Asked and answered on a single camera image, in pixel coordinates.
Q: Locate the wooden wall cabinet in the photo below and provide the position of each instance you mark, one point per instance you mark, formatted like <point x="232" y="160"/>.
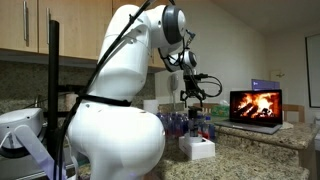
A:
<point x="66" y="26"/>

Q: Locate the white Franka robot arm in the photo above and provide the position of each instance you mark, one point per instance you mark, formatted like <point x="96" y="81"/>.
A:
<point x="116" y="66"/>

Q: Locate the round white placemat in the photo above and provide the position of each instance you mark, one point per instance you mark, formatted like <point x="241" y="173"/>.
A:
<point x="286" y="126"/>

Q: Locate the white cardboard product box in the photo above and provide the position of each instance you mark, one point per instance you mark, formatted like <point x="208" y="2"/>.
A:
<point x="196" y="151"/>

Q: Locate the black camera stand pole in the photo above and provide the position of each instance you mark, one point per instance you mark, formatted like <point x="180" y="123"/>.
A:
<point x="53" y="66"/>

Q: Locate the green tissue box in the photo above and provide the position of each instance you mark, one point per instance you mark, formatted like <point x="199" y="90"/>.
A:
<point x="220" y="110"/>

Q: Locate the white paper towel roll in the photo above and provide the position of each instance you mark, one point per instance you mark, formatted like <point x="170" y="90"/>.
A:
<point x="150" y="107"/>

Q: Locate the wooden dining chair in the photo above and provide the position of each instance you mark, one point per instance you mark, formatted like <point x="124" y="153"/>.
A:
<point x="208" y="107"/>
<point x="293" y="111"/>

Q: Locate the laptop showing fireplace video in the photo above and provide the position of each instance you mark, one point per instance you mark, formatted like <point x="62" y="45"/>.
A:
<point x="256" y="106"/>

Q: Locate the Fiji water bottle blue cap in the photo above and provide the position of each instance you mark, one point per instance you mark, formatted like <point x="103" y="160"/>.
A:
<point x="209" y="128"/>
<point x="180" y="126"/>
<point x="201" y="124"/>
<point x="170" y="126"/>

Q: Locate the purple panel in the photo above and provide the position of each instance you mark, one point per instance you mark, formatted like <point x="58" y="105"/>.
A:
<point x="265" y="85"/>

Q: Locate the grey wall phone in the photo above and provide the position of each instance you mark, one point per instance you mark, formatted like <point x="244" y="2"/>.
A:
<point x="174" y="82"/>

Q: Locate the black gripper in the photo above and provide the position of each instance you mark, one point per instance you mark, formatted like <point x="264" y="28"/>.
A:
<point x="191" y="86"/>

